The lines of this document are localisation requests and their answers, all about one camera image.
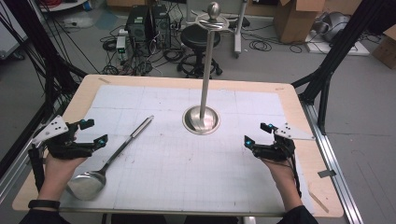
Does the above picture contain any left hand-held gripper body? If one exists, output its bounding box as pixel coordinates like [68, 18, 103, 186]
[31, 115, 96, 161]

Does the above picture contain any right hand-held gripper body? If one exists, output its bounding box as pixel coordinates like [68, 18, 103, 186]
[251, 121, 316, 162]

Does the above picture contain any metal spatula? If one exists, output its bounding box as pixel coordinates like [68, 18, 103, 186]
[65, 115, 155, 202]

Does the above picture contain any metal utensil stand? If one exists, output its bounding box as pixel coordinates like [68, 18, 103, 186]
[181, 1, 232, 136]

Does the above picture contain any person's right hand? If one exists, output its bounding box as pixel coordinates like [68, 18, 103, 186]
[261, 158, 297, 196]

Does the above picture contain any person's left hand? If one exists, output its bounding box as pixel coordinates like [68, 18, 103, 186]
[36, 153, 89, 203]

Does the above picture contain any grey tape strip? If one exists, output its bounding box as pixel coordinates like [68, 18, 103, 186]
[317, 169, 337, 179]

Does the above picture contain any black wristband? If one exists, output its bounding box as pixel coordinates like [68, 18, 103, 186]
[27, 199, 62, 211]

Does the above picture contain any white grid mat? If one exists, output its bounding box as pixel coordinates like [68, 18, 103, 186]
[59, 84, 316, 217]

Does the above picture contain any white power unit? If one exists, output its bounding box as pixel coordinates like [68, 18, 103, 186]
[115, 29, 130, 61]

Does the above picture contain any black computer tower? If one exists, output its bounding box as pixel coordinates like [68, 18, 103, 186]
[151, 4, 173, 50]
[124, 4, 154, 56]

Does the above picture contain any large cardboard box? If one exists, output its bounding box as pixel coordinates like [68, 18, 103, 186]
[273, 0, 327, 45]

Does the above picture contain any black round stool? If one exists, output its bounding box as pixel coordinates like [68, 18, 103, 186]
[176, 23, 224, 79]

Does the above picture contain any white floor board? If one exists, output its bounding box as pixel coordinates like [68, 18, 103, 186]
[304, 30, 372, 57]

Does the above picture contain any grey rounded device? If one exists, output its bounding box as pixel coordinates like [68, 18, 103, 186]
[311, 11, 352, 44]

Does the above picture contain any small cardboard box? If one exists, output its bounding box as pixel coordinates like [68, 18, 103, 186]
[371, 24, 396, 70]

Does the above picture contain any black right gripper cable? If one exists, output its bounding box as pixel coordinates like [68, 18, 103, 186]
[287, 148, 304, 199]

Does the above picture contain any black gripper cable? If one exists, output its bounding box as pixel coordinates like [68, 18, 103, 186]
[27, 146, 47, 192]
[287, 148, 304, 199]

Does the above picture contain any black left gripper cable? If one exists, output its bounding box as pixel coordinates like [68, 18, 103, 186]
[27, 146, 47, 192]

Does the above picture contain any aluminium rail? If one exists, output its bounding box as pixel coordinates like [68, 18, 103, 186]
[0, 104, 64, 204]
[300, 101, 366, 224]

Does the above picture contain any black frame strut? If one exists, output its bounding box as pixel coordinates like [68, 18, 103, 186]
[291, 0, 389, 135]
[0, 0, 89, 180]

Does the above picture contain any coiled black floor cable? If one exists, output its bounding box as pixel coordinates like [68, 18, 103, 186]
[248, 39, 274, 53]

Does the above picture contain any tangle of floor cables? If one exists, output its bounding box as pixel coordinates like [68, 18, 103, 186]
[100, 27, 190, 77]

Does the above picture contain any grey metal stand post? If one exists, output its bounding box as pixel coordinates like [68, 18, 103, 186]
[233, 0, 251, 59]

